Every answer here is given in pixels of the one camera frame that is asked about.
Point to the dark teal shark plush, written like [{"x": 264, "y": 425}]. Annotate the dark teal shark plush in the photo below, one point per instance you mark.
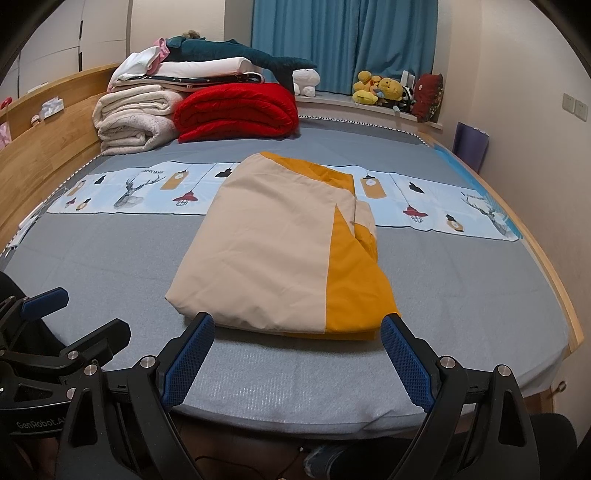
[{"x": 212, "y": 48}]

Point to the bed with grey sheet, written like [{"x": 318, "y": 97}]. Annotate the bed with grey sheet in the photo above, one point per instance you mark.
[{"x": 115, "y": 277}]

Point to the white wardrobe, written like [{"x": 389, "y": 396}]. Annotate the white wardrobe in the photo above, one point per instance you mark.
[{"x": 55, "y": 55}]

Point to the white and pink cloth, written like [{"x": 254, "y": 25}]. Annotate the white and pink cloth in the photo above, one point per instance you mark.
[{"x": 134, "y": 64}]

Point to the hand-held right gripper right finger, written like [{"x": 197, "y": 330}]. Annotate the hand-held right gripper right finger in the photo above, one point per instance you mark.
[{"x": 406, "y": 364}]

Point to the wall socket plate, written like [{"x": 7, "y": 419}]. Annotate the wall socket plate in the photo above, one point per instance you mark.
[
  {"x": 568, "y": 102},
  {"x": 580, "y": 110}
]

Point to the black and white plush toy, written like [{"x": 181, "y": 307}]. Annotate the black and white plush toy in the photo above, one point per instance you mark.
[{"x": 405, "y": 99}]

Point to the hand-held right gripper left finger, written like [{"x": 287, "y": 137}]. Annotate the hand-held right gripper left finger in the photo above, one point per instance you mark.
[{"x": 187, "y": 360}]

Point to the dark red pillow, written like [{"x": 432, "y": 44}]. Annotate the dark red pillow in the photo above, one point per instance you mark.
[{"x": 427, "y": 97}]

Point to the cream folded blanket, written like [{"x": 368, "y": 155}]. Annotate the cream folded blanket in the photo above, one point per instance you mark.
[{"x": 134, "y": 120}]

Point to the person's right shoe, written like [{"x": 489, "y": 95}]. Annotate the person's right shoe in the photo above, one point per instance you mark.
[{"x": 325, "y": 461}]

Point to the white crumpled tissue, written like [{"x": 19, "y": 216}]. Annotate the white crumpled tissue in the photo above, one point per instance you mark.
[{"x": 51, "y": 106}]

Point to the red folded blanket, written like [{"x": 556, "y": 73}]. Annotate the red folded blanket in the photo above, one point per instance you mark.
[{"x": 235, "y": 110}]

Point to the blue curtain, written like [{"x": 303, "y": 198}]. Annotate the blue curtain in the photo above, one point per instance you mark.
[{"x": 346, "y": 37}]

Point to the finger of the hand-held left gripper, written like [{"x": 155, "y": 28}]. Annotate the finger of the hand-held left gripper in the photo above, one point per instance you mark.
[
  {"x": 106, "y": 334},
  {"x": 44, "y": 302}
]

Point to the white box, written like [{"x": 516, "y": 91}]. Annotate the white box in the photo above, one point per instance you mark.
[{"x": 408, "y": 77}]

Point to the beige and yellow jacket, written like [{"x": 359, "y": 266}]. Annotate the beige and yellow jacket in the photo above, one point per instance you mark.
[{"x": 258, "y": 244}]

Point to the brown plush toy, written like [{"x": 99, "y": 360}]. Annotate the brown plush toy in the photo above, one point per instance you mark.
[{"x": 193, "y": 34}]

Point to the light blue printed cloth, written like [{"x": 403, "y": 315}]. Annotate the light blue printed cloth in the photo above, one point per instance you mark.
[{"x": 429, "y": 203}]

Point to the white folded quilt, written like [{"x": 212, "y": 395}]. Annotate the white folded quilt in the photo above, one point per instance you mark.
[{"x": 207, "y": 67}]

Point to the yellow plush toy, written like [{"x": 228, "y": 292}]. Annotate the yellow plush toy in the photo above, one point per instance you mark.
[
  {"x": 364, "y": 87},
  {"x": 388, "y": 90}
]

